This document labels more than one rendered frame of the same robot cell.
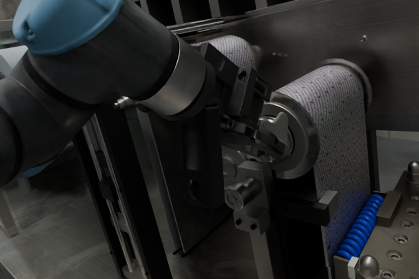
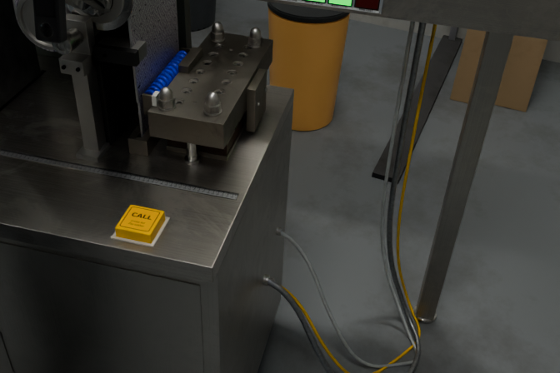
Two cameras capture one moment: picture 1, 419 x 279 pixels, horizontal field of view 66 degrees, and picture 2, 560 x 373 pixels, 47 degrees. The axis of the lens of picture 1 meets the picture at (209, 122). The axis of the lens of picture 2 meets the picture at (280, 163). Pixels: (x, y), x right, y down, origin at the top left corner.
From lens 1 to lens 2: 77 cm
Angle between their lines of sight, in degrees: 36
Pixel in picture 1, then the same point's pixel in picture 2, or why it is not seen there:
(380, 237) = (179, 81)
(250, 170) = (74, 22)
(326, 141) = not seen: outside the picture
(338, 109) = not seen: outside the picture
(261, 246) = (82, 89)
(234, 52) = not seen: outside the picture
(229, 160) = not seen: hidden behind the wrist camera
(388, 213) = (187, 63)
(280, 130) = not seen: outside the picture
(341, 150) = (151, 7)
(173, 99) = not seen: outside the picture
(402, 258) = (191, 92)
